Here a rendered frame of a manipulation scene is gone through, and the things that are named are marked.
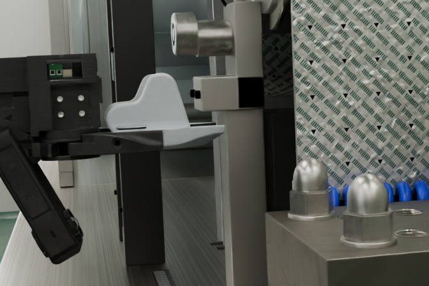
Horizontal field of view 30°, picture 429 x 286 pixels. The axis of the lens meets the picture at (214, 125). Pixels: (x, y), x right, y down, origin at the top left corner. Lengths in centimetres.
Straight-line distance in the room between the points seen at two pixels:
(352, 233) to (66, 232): 23
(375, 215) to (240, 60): 27
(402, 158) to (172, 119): 21
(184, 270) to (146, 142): 39
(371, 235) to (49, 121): 26
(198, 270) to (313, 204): 39
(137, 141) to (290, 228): 13
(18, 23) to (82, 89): 561
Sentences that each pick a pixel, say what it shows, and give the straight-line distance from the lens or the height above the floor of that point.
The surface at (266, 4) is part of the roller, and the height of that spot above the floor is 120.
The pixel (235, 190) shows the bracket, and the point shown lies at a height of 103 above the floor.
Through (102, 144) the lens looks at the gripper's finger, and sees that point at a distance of 61.
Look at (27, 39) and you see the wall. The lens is 623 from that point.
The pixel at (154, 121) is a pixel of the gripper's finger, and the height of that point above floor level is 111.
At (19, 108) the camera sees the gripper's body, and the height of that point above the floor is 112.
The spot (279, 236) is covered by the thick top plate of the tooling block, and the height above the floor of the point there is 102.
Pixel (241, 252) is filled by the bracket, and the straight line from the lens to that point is 77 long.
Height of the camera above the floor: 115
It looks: 5 degrees down
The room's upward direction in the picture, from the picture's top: 3 degrees counter-clockwise
